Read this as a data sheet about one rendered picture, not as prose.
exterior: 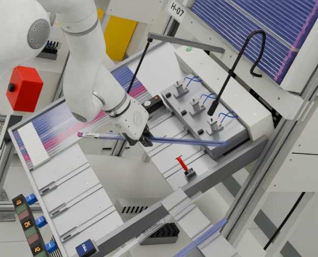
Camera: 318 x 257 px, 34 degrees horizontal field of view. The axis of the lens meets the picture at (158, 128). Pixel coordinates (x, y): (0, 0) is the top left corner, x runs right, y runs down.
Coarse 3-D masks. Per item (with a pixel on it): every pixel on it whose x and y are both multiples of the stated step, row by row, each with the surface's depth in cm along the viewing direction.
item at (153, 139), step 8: (80, 136) 169; (104, 136) 164; (112, 136) 163; (120, 136) 161; (144, 136) 158; (184, 144) 151; (192, 144) 150; (200, 144) 149; (208, 144) 147; (216, 144) 146; (224, 144) 145
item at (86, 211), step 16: (48, 160) 185; (64, 160) 183; (80, 160) 181; (48, 176) 180; (64, 176) 178; (80, 176) 176; (96, 176) 174; (48, 192) 176; (64, 192) 173; (80, 192) 171; (96, 192) 169; (48, 208) 171; (64, 208) 169; (80, 208) 167; (96, 208) 165; (112, 208) 163; (64, 224) 165; (80, 224) 163; (96, 224) 161; (112, 224) 159; (64, 240) 160; (80, 240) 159; (96, 240) 157
